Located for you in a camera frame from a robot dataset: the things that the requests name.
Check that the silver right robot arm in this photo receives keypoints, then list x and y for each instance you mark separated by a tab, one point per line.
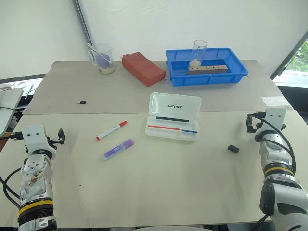
276	156

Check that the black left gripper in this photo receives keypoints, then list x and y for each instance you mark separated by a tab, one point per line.
51	141

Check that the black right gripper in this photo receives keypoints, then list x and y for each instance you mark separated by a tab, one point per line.
259	123

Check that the blue plastic bin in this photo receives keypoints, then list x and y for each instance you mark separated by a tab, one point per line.
216	74

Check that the black pen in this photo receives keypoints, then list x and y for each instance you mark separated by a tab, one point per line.
172	119

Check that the red capped white marker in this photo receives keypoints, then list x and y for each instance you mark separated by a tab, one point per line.
111	130

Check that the small black white cap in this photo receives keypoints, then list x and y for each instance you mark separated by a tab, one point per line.
82	102

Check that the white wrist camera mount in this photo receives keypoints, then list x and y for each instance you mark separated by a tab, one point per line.
33	137
275	118

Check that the purple highlighter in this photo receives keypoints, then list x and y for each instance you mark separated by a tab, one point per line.
118	149

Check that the small black eraser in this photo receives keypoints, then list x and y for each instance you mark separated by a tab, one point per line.
233	148

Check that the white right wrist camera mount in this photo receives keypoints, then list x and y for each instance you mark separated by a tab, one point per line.
275	118

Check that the white side table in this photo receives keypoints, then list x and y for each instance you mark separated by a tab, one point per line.
7	106

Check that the dark window frame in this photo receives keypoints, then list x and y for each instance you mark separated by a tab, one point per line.
288	57

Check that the red pen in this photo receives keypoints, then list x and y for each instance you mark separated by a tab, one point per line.
163	127

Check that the clear glass cylinder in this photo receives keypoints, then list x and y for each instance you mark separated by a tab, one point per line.
199	54

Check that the white pen case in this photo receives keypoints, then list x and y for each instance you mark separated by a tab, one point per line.
175	113

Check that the grey diagonal metal bar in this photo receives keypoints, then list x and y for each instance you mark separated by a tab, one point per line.
83	21

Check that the wooden block with holes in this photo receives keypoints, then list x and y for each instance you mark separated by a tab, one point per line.
209	69

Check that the white stirring rod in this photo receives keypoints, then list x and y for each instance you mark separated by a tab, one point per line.
98	52

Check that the clear plastic measuring beaker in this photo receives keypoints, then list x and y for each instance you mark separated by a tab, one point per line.
103	59

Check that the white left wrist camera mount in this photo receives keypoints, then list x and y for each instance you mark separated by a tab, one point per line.
33	137

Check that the red brown brick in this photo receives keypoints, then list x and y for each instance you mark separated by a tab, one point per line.
142	68

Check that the blue pen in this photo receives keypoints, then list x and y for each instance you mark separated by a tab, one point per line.
189	131

